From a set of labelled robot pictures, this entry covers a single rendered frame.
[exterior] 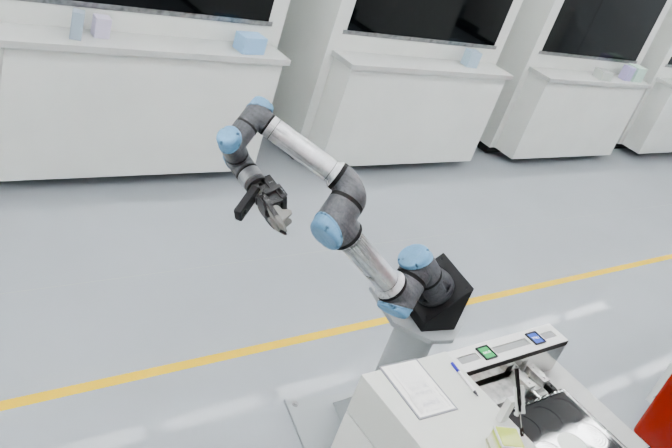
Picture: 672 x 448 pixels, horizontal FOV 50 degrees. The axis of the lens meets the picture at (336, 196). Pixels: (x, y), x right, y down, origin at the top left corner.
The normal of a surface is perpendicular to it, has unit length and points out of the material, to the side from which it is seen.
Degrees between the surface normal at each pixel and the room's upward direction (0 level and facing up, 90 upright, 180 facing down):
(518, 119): 90
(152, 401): 0
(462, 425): 0
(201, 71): 90
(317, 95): 90
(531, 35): 90
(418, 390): 0
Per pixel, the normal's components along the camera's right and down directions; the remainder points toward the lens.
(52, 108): 0.55, 0.54
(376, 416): -0.79, 0.06
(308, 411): 0.29, -0.84
